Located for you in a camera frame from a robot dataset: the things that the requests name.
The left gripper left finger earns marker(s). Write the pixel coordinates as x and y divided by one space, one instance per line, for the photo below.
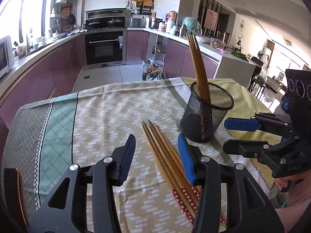
64 209

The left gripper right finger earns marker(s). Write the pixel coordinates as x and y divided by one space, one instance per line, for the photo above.
247 207

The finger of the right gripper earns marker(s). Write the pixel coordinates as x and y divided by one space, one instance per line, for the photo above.
245 148
241 124

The black mesh utensil cup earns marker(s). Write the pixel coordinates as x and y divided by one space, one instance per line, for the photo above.
202 118

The pink sleeve forearm right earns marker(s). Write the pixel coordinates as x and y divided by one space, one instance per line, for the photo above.
290 215

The right hand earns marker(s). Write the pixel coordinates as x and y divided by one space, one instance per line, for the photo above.
299 191

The smartphone orange case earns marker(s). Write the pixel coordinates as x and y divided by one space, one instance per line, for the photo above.
13 197

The green vegetables on counter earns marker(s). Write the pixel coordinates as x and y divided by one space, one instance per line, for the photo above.
240 55

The patterned tablecloth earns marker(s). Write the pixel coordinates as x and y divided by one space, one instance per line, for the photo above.
48 136

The plastic bag of vegetables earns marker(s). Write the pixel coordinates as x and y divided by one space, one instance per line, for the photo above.
153 70

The pink kettle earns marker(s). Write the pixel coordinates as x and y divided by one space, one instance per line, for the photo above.
172 16

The steel pot on counter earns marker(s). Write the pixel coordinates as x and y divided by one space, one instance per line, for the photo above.
154 22

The black built-in oven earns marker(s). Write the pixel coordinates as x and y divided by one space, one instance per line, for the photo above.
105 47

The white microwave oven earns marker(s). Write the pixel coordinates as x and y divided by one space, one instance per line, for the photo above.
6 55

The wall spice rack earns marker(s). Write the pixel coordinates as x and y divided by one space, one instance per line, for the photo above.
140 7

